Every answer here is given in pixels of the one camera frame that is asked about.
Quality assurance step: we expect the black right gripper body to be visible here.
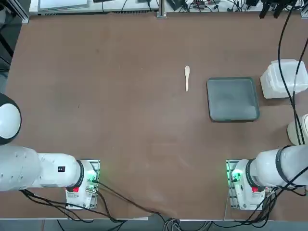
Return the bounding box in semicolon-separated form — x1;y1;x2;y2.
261;0;298;6

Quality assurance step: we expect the white container with clear lid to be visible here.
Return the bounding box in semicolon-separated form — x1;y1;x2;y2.
259;59;308;99

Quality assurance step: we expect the dark power adapter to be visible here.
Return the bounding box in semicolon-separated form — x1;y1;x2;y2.
167;0;189;12

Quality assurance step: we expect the dark grey square tray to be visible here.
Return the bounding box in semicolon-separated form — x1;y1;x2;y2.
206;76;260;123

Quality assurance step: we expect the small cream lidded bin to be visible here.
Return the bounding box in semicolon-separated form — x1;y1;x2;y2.
286;114;308;146

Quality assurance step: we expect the aluminium profile post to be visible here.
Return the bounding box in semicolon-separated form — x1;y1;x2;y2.
156;0;167;19

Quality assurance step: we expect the black base cable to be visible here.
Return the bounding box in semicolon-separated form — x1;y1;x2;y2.
95;180;179;231

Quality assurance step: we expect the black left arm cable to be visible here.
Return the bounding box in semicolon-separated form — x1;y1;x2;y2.
20;189;116;221

